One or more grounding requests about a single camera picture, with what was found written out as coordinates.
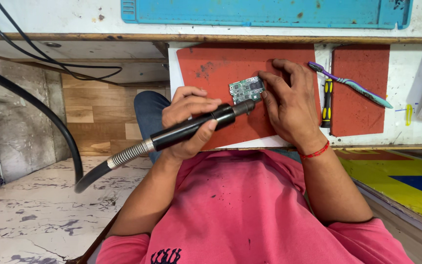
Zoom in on person's right hand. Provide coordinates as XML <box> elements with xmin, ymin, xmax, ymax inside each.
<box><xmin>258</xmin><ymin>59</ymin><xmax>329</xmax><ymax>155</ymax></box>

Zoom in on person's left hand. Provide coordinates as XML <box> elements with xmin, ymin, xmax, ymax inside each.
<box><xmin>161</xmin><ymin>86</ymin><xmax>222</xmax><ymax>162</ymax></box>

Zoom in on black hot air handpiece with hose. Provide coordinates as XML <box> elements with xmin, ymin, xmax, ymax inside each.
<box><xmin>0</xmin><ymin>62</ymin><xmax>256</xmax><ymax>194</ymax></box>

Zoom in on green circuit board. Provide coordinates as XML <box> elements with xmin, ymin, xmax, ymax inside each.
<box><xmin>228</xmin><ymin>76</ymin><xmax>266</xmax><ymax>105</ymax></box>

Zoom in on blue jeans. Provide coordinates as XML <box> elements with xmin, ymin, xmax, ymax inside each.
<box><xmin>134</xmin><ymin>90</ymin><xmax>302</xmax><ymax>164</ymax></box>

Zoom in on black and yellow screwdriver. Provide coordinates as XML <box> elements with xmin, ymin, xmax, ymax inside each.
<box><xmin>320</xmin><ymin>68</ymin><xmax>333</xmax><ymax>129</ymax></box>

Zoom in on large red work mat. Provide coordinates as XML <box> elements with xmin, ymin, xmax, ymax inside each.
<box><xmin>176</xmin><ymin>43</ymin><xmax>322</xmax><ymax>151</ymax></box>

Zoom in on purple and teal toothbrush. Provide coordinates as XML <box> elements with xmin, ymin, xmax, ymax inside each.
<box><xmin>307</xmin><ymin>61</ymin><xmax>394</xmax><ymax>109</ymax></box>

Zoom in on small red work mat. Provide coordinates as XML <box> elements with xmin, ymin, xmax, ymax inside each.
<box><xmin>330</xmin><ymin>44</ymin><xmax>391</xmax><ymax>138</ymax></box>

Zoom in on blue silicone repair mat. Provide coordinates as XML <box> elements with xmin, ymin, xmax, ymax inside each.
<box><xmin>120</xmin><ymin>0</ymin><xmax>414</xmax><ymax>30</ymax></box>

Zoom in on pink shirt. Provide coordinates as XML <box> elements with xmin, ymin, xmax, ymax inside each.
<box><xmin>95</xmin><ymin>148</ymin><xmax>415</xmax><ymax>264</ymax></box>

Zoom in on yellow and blue printed banner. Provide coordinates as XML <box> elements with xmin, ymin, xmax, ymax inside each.
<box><xmin>334</xmin><ymin>148</ymin><xmax>422</xmax><ymax>230</ymax></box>

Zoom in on red thread bracelet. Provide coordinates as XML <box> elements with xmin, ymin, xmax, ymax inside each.
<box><xmin>299</xmin><ymin>140</ymin><xmax>330</xmax><ymax>160</ymax></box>

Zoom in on thin black cable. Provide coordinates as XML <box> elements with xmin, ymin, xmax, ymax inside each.
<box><xmin>0</xmin><ymin>0</ymin><xmax>123</xmax><ymax>81</ymax></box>

